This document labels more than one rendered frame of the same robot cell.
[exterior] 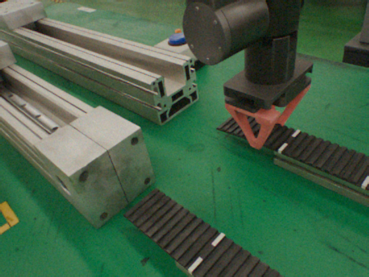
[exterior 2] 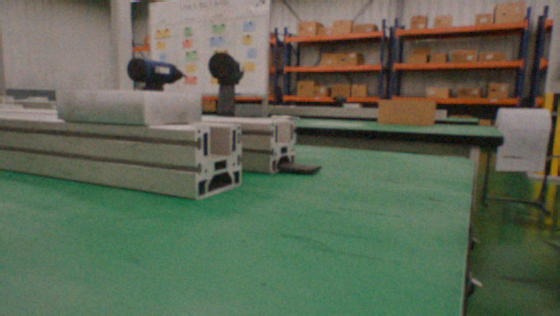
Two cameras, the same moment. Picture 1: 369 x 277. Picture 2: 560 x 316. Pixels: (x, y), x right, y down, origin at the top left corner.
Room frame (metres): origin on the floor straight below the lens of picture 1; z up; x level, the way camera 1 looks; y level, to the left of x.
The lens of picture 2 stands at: (1.54, 0.37, 0.89)
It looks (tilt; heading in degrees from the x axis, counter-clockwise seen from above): 8 degrees down; 155
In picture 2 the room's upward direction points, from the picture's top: 1 degrees clockwise
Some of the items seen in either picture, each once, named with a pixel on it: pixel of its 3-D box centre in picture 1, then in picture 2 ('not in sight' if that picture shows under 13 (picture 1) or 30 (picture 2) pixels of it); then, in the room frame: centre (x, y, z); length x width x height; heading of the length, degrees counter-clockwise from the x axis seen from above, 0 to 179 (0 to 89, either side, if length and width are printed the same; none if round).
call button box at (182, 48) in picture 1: (178, 56); not in sight; (0.63, -0.02, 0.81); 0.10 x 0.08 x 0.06; 129
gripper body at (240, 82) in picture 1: (269, 59); not in sight; (0.32, -0.11, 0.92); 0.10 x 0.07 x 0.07; 130
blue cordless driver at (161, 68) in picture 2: not in sight; (162, 102); (0.46, 0.52, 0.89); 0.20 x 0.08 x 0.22; 130
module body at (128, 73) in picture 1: (64, 49); (24, 140); (0.77, 0.25, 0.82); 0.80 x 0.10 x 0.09; 39
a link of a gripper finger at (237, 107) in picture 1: (261, 114); not in sight; (0.32, -0.10, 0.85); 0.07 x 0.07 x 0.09; 40
